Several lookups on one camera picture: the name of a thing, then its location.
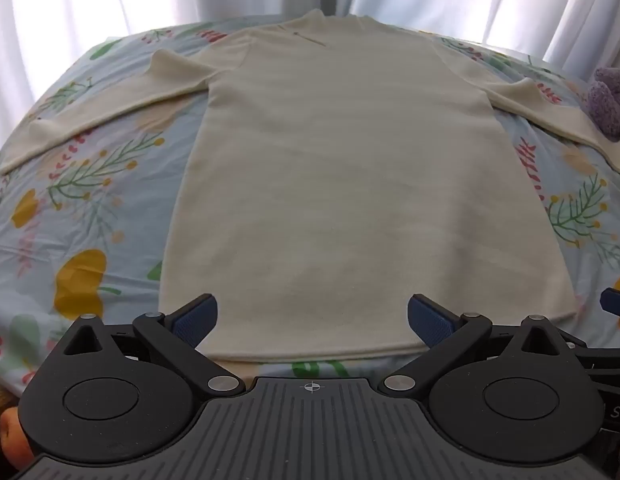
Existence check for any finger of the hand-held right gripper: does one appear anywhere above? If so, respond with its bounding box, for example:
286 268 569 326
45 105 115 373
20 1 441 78
600 287 620 320

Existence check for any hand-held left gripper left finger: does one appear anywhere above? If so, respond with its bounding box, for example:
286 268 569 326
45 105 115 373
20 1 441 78
59 293 247 396

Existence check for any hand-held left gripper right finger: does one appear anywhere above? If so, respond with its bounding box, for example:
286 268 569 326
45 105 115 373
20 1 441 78
382 293 567 396

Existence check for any cream long-sleeve sweater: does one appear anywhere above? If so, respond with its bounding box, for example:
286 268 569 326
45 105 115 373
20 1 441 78
0 8 620 362

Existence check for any floral bed sheet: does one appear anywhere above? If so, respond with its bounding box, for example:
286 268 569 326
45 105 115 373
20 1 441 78
0 15 620 411

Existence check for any purple plush toy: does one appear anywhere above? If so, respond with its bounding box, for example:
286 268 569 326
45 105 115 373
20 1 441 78
587 66 620 142

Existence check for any orange round object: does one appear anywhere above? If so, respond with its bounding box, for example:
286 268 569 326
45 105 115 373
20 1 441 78
0 406 37 467

